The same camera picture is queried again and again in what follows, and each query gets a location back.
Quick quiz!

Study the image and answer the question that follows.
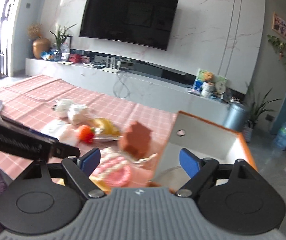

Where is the orange white storage box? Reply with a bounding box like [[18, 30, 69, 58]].
[[149, 111, 257, 192]]

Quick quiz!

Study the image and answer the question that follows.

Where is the pink checkered tablecloth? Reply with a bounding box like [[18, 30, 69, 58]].
[[0, 75, 175, 191]]

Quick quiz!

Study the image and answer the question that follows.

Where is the yellow snack bag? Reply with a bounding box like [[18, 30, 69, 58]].
[[91, 118, 121, 140]]

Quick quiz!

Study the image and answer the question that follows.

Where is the grey metal trash bin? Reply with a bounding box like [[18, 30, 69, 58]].
[[223, 101, 249, 132]]

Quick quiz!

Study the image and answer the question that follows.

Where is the teddy bear toy stack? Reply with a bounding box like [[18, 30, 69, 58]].
[[201, 72, 215, 98]]

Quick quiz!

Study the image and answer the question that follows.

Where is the round paper fan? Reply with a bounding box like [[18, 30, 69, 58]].
[[215, 81, 226, 95]]

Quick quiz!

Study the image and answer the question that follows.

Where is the green picture book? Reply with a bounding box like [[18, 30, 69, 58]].
[[192, 68, 227, 90]]

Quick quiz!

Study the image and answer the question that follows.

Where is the potted floor plant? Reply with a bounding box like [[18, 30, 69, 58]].
[[242, 83, 281, 143]]

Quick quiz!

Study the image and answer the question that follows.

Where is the white marble TV cabinet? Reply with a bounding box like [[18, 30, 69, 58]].
[[25, 59, 228, 125]]

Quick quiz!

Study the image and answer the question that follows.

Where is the blue water bottle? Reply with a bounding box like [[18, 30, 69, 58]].
[[274, 123, 286, 151]]

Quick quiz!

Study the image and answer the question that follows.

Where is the golden vase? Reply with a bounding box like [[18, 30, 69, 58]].
[[32, 38, 51, 59]]

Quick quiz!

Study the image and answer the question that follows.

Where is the green plant in glass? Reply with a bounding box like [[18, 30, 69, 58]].
[[49, 23, 77, 62]]

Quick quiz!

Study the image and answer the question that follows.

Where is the red gift box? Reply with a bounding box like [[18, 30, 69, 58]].
[[69, 54, 81, 63]]

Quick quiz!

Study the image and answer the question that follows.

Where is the white wifi router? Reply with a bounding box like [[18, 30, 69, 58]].
[[102, 56, 122, 73]]

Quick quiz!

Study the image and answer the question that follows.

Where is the hanging ivy plant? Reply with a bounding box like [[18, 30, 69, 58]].
[[267, 35, 286, 70]]

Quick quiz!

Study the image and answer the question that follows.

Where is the black router cable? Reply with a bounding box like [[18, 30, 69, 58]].
[[111, 72, 131, 100]]

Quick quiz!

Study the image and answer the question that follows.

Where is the black wall television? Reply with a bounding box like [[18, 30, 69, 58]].
[[80, 0, 179, 50]]

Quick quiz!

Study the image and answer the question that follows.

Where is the framed wall picture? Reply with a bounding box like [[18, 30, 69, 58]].
[[272, 12, 286, 40]]

